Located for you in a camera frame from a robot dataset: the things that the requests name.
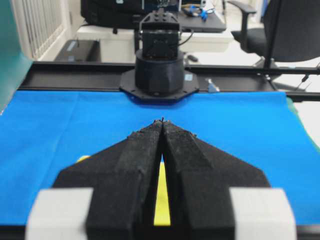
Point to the black case on floor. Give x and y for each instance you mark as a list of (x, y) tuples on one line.
[(75, 50)]

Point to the black office chair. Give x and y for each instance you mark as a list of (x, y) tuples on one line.
[(290, 32)]

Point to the black table rail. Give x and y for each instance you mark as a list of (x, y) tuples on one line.
[(119, 77)]

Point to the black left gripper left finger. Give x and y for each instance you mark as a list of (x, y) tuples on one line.
[(60, 212)]

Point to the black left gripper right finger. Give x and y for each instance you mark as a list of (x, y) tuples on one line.
[(214, 195)]

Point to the teal backdrop sheet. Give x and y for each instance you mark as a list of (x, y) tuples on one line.
[(14, 65)]

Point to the blue table cloth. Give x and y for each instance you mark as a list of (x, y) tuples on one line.
[(42, 132)]

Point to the yellow towel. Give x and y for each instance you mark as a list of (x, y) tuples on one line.
[(162, 197)]

